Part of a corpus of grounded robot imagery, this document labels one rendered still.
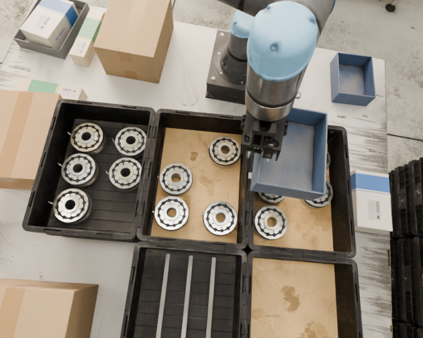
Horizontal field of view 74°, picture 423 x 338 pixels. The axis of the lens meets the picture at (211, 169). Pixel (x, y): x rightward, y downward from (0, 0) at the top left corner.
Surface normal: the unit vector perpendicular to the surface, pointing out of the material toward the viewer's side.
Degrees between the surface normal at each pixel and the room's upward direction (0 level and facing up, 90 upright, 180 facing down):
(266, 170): 1
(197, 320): 0
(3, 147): 0
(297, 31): 9
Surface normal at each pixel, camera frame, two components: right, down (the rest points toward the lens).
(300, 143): 0.08, -0.29
